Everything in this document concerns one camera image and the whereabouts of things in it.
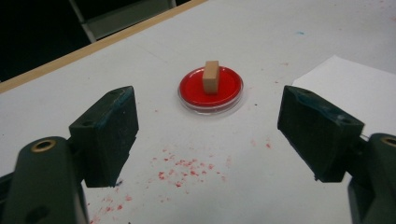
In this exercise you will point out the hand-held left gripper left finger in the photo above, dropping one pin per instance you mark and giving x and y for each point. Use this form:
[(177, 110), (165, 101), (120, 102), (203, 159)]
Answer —
[(106, 137)]

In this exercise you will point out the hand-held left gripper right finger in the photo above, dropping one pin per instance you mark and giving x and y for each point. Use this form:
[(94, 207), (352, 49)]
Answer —
[(320, 137)]

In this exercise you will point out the red round ink pad dish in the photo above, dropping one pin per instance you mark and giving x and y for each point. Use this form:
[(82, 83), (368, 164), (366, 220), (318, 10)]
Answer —
[(193, 90)]

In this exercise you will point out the small wooden stamp block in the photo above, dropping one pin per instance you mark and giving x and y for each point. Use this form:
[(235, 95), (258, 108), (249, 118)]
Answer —
[(210, 79)]

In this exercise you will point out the white paper sheet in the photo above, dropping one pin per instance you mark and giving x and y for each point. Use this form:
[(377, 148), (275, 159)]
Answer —
[(351, 90)]

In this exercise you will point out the wooden table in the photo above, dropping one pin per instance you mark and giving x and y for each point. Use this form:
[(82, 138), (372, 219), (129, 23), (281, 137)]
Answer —
[(77, 53)]

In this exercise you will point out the white board table cover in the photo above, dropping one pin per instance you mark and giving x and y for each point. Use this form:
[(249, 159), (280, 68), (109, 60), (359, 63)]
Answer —
[(193, 40)]

